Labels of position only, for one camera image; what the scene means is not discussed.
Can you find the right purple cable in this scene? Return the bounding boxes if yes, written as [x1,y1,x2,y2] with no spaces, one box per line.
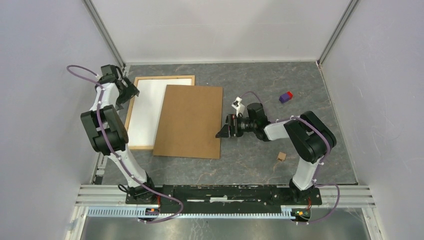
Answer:
[240,91,341,225]

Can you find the purple cable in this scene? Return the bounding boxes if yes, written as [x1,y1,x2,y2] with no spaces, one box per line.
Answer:
[240,91,341,225]
[66,64,185,224]

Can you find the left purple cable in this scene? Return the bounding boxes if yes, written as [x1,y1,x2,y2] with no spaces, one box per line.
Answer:
[66,64,185,224]

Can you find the small brown cube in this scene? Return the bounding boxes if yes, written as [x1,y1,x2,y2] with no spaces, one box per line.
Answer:
[277,152,287,162]

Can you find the brown backing board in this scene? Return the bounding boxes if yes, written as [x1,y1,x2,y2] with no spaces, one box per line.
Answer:
[152,85,223,159]

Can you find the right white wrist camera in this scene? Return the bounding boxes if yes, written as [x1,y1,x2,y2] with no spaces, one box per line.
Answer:
[231,96,246,116]

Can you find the wooden picture frame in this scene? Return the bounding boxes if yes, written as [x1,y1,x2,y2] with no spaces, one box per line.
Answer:
[124,75,196,151]

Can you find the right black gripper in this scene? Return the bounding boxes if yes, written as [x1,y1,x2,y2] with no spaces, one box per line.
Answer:
[215,114,257,139]

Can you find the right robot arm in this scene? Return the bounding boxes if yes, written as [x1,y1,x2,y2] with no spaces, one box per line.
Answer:
[215,102,337,204]

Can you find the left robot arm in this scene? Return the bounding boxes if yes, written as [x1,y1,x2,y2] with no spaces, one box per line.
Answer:
[80,64,158,204]

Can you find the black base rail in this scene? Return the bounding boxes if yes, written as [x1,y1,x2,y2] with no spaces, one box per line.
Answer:
[119,184,323,214]

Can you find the purple and red block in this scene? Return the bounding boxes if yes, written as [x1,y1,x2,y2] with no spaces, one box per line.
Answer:
[279,91,293,104]

